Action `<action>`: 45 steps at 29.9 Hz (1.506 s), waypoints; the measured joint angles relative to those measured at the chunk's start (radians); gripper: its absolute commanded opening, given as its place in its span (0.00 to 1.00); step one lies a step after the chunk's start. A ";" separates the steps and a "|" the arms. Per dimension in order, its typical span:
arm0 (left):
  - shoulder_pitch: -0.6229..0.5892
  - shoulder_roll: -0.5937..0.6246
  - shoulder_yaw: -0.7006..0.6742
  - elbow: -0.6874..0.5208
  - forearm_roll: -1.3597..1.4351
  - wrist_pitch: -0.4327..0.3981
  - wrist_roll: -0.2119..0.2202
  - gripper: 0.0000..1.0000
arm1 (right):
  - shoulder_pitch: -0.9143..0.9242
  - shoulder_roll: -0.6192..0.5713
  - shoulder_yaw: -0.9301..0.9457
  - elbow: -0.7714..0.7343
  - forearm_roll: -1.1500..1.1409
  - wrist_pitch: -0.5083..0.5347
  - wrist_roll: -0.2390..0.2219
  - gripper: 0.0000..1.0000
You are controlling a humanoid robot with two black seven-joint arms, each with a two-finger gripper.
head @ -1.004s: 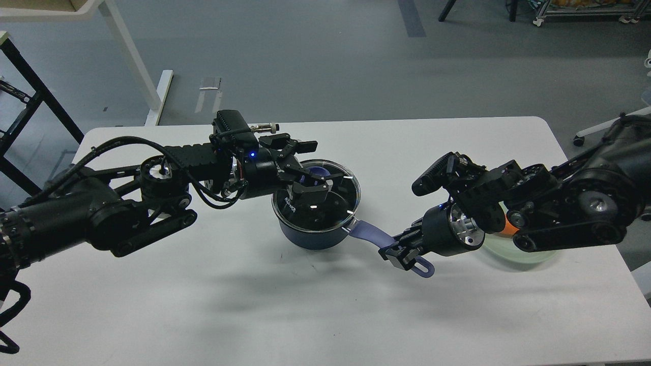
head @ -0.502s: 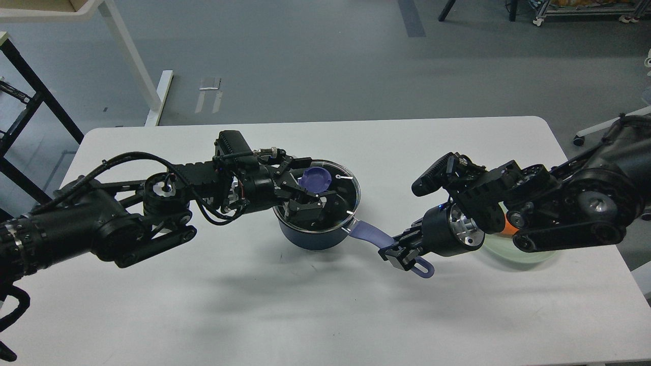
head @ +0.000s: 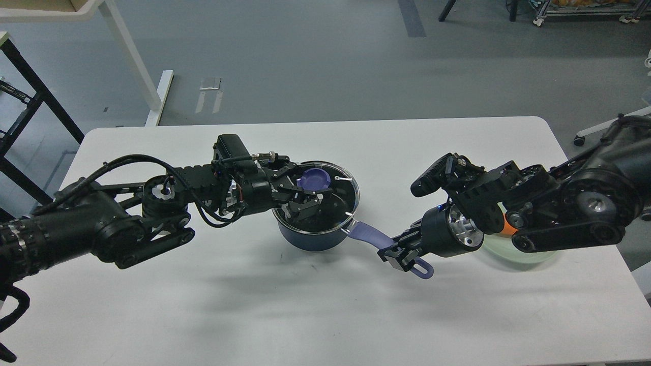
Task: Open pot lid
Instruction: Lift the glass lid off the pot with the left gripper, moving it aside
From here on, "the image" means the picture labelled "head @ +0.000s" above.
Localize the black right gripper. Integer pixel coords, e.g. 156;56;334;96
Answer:
377;202;485;272

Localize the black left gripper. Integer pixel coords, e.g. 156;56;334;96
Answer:
228;156;333;222

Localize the glass lid with purple knob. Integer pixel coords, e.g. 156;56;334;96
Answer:
272;161;360;235

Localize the blue pot with purple handle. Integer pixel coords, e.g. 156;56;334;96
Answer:
273;206;435;280

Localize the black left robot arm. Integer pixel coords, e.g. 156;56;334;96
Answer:
2;152;334;330

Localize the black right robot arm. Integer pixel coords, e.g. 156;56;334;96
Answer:
377;114;650;279

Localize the orange carrot with green leaves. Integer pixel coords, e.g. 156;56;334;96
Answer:
497;213;518;238

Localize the white office chair base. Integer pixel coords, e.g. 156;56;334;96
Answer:
574;48;651;147

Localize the metal wheeled cart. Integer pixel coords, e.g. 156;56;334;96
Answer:
532;1;649;27

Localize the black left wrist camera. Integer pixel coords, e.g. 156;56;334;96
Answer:
212;134;257;174

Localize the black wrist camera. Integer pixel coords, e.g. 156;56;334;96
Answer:
212;134;257;174
410;153;453;197

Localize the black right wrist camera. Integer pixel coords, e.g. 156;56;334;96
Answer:
410;153;453;197

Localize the black shelf frame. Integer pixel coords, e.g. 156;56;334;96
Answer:
1;32;84;204

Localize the white desk frame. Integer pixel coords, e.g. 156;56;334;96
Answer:
1;1;174;127

